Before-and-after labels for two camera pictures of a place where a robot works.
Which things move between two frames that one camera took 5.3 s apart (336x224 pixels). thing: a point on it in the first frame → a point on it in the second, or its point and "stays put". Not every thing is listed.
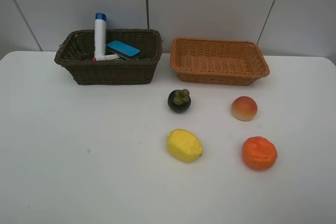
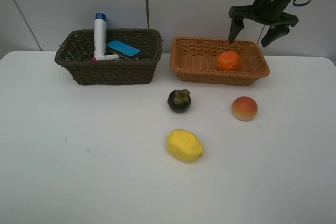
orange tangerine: (258, 153) → (229, 61)
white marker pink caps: (105, 57) stays put
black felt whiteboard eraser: (123, 50) stays put
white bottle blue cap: (100, 34) stays put
